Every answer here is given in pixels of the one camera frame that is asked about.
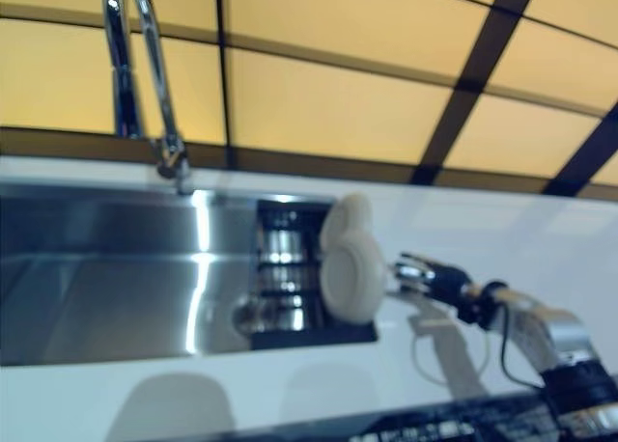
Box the large beige ceramic plate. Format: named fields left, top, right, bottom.
left=319, top=229, right=388, bottom=325

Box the small beige ceramic plate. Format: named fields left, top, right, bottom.
left=320, top=191, right=375, bottom=251

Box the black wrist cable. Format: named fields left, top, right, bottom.
left=497, top=304, right=545, bottom=390

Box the steel sink drain strainer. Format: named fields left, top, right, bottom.
left=231, top=298, right=265, bottom=335

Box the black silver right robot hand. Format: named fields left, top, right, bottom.
left=393, top=252, right=477, bottom=314

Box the chrome gooseneck kitchen faucet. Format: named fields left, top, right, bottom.
left=100, top=0, right=192, bottom=195

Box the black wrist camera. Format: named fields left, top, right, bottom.
left=458, top=279, right=509, bottom=327

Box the black dish drying rack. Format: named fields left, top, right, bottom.
left=250, top=197, right=380, bottom=350

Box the stainless steel sink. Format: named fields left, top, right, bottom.
left=0, top=182, right=382, bottom=367

